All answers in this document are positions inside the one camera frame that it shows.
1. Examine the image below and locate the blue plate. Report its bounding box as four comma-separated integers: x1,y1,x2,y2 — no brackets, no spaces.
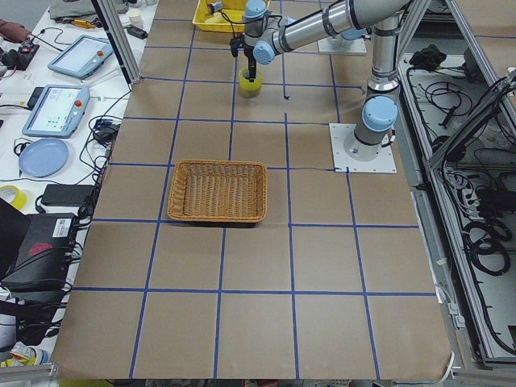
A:
19,138,69,177

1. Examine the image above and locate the aluminium frame post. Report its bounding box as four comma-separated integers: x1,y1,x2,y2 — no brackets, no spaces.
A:
91,0,141,85

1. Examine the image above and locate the grey cloth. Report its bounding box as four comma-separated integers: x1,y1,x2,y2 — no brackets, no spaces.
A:
48,0,98,20

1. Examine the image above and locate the black computer box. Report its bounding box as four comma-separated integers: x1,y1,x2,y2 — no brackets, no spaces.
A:
1,200,80,292

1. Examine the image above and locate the black power adapter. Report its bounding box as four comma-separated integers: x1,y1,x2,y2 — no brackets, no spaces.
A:
126,26,148,40

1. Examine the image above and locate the spare yellow tape roll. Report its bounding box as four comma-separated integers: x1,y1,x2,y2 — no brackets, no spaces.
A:
0,185,27,210

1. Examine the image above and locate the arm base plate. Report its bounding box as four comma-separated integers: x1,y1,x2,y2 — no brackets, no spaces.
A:
318,35,367,56
329,123,397,174

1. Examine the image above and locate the yellow woven basket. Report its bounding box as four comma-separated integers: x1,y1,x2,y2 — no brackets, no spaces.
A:
193,0,246,33

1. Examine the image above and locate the brown wicker basket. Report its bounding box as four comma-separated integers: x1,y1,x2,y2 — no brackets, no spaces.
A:
167,160,268,223

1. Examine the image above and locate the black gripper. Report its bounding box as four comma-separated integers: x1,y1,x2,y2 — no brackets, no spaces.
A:
241,34,260,82

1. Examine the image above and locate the upper teach pendant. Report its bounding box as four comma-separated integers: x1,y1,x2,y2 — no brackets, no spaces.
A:
48,35,114,79

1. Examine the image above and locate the black power brick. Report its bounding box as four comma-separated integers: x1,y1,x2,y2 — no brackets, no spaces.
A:
40,184,94,207

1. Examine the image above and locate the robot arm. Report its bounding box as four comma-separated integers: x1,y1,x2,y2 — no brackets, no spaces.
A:
230,0,410,161

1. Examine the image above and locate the lower teach pendant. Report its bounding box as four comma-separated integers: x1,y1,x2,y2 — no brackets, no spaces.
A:
22,85,90,139

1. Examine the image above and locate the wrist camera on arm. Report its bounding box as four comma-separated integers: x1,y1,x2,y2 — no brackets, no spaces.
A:
230,36,241,58

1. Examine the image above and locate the teach pendant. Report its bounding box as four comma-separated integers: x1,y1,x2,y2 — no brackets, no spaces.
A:
22,85,90,139
48,35,114,79

